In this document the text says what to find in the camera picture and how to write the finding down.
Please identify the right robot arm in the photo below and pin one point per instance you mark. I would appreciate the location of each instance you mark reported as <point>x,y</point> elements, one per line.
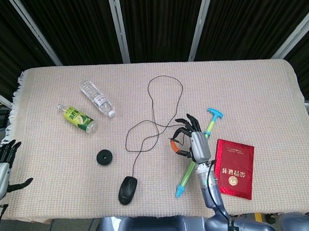
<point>213,195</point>

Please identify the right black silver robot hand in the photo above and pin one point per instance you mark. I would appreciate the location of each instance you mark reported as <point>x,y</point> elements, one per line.
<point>200,146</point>

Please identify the black curtain panel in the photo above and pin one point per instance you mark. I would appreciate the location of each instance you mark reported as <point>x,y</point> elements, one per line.
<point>2,38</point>
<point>74,26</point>
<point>253,17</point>
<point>160,22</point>

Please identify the green blue toy water pump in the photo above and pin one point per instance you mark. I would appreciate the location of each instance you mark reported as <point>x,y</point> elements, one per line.
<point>213,121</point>

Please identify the black computer mouse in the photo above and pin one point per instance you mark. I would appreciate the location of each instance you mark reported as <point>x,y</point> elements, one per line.
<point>128,190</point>

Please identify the clear plastic water bottle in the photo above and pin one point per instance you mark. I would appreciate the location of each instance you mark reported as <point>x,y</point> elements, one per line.
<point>98,99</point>

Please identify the black round disc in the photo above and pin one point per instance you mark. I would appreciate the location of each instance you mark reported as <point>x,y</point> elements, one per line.
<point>105,157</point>

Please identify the green label drink bottle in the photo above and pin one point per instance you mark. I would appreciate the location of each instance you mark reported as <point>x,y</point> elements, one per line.
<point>78,119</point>

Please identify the beige woven tablecloth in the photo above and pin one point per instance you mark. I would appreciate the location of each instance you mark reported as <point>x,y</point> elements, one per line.
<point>246,90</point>

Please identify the red certificate booklet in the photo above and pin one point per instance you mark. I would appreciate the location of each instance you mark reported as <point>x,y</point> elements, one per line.
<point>235,168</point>

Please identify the blue grey robot torso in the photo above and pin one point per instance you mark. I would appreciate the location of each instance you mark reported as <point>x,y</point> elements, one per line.
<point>150,228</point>

